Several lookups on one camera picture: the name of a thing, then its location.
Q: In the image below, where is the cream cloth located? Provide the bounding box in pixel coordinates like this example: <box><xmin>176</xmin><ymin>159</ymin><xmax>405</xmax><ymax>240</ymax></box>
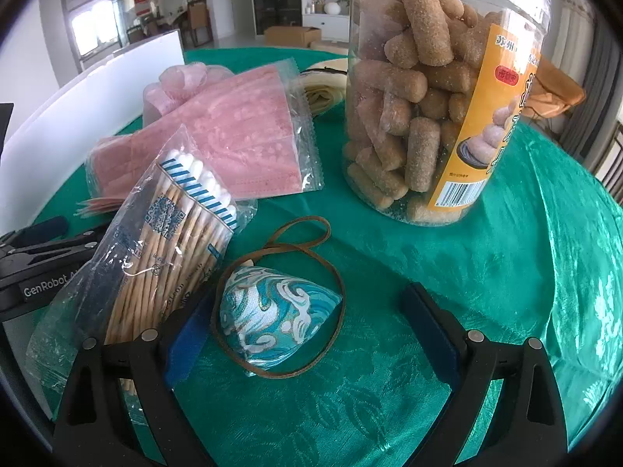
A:
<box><xmin>298</xmin><ymin>57</ymin><xmax>348</xmax><ymax>118</ymax></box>

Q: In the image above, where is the wooden slatted crib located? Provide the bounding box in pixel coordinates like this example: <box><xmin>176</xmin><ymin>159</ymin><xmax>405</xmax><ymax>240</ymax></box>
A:
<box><xmin>594</xmin><ymin>121</ymin><xmax>623</xmax><ymax>198</ymax></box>

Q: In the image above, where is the orange lounge chair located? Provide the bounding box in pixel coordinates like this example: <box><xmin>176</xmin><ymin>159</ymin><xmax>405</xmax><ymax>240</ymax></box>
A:
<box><xmin>523</xmin><ymin>56</ymin><xmax>587</xmax><ymax>120</ymax></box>

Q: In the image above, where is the brown cardboard box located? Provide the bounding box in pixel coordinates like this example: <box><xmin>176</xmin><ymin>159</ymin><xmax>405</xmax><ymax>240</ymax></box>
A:
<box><xmin>264</xmin><ymin>25</ymin><xmax>323</xmax><ymax>49</ymax></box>

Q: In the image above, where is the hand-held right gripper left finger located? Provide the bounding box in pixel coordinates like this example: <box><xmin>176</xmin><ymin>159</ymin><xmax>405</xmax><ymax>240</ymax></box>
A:
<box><xmin>51</xmin><ymin>292</ymin><xmax>229</xmax><ymax>467</ymax></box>

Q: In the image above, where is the white cardboard box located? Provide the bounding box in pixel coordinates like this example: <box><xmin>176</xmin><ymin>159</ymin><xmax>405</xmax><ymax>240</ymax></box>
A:
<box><xmin>0</xmin><ymin>28</ymin><xmax>187</xmax><ymax>237</ymax></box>

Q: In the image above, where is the cotton swab packet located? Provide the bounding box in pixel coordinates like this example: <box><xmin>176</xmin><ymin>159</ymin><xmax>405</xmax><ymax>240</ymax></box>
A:
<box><xmin>26</xmin><ymin>124</ymin><xmax>259</xmax><ymax>414</ymax></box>

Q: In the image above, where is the white television cabinet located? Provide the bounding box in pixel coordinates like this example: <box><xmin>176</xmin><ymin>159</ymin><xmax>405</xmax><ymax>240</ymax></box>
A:
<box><xmin>302</xmin><ymin>13</ymin><xmax>352</xmax><ymax>44</ymax></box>

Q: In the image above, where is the pink face mask packet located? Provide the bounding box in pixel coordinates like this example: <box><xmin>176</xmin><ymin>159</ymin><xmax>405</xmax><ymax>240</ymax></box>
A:
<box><xmin>73</xmin><ymin>58</ymin><xmax>325</xmax><ymax>219</ymax></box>

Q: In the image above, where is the pink mesh bath pouf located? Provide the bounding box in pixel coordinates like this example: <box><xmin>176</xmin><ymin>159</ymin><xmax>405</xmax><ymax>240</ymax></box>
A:
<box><xmin>143</xmin><ymin>61</ymin><xmax>234</xmax><ymax>125</ymax></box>

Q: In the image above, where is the grey curtain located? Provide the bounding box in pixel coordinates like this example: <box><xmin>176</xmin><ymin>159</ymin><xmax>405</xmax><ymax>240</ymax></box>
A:
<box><xmin>560</xmin><ymin>29</ymin><xmax>621</xmax><ymax>156</ymax></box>

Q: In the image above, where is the blue wave-pattern sachet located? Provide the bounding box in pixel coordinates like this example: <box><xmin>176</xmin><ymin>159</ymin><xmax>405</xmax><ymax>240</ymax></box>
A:
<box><xmin>210</xmin><ymin>216</ymin><xmax>347</xmax><ymax>379</ymax></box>

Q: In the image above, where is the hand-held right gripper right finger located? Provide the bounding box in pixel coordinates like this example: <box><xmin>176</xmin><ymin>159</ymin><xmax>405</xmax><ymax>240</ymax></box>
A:
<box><xmin>400</xmin><ymin>282</ymin><xmax>569</xmax><ymax>467</ymax></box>

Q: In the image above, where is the clear plastic snack jar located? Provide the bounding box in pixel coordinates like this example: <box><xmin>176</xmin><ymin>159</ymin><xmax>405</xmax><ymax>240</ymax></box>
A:
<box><xmin>341</xmin><ymin>0</ymin><xmax>553</xmax><ymax>227</ymax></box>

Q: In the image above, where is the green satin tablecloth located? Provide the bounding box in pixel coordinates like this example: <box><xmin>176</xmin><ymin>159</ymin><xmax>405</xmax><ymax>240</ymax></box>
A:
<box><xmin>29</xmin><ymin>47</ymin><xmax>623</xmax><ymax>467</ymax></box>

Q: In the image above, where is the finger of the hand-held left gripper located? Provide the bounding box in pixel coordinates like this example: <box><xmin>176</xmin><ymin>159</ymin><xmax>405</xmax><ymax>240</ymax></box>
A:
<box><xmin>0</xmin><ymin>228</ymin><xmax>112</xmax><ymax>267</ymax></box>
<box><xmin>0</xmin><ymin>216</ymin><xmax>70</xmax><ymax>251</ymax></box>

